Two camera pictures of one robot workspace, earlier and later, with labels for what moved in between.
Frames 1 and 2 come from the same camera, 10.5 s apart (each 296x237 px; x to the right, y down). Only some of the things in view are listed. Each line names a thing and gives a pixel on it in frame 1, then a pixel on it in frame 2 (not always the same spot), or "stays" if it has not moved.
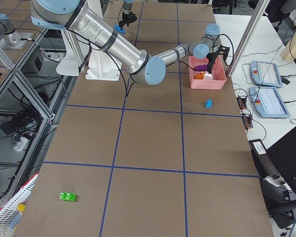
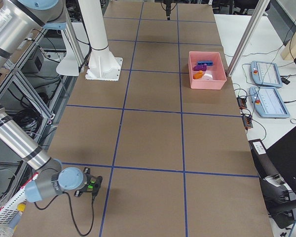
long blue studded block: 118,28 → 208,63
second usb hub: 247,122 stays
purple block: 203,67 stays
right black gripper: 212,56 → 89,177
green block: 66,196 → 91,186
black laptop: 288,154 stays
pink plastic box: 218,71 stays
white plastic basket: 0,221 stays
